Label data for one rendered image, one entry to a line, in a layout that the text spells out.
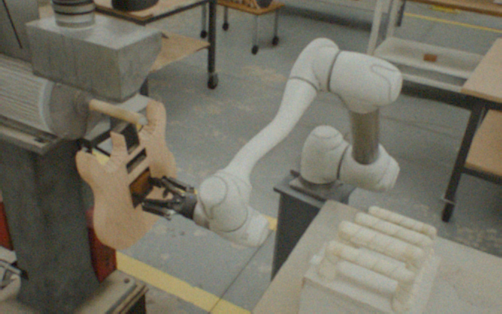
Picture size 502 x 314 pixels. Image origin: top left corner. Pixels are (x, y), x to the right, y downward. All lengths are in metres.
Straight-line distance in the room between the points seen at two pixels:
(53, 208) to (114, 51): 0.84
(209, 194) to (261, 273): 1.62
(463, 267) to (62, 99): 1.27
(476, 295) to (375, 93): 0.63
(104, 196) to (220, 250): 1.54
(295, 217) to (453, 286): 0.86
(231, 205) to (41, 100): 0.67
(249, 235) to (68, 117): 0.65
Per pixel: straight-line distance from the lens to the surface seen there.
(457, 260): 1.70
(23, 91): 1.68
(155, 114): 1.57
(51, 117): 1.62
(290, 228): 2.31
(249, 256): 2.92
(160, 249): 2.95
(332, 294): 1.25
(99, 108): 1.62
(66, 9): 1.40
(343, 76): 1.56
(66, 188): 1.98
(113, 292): 2.35
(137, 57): 1.35
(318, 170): 2.14
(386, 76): 1.56
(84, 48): 1.36
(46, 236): 2.02
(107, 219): 1.52
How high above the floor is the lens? 1.98
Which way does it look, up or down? 31 degrees down
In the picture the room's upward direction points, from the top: 4 degrees clockwise
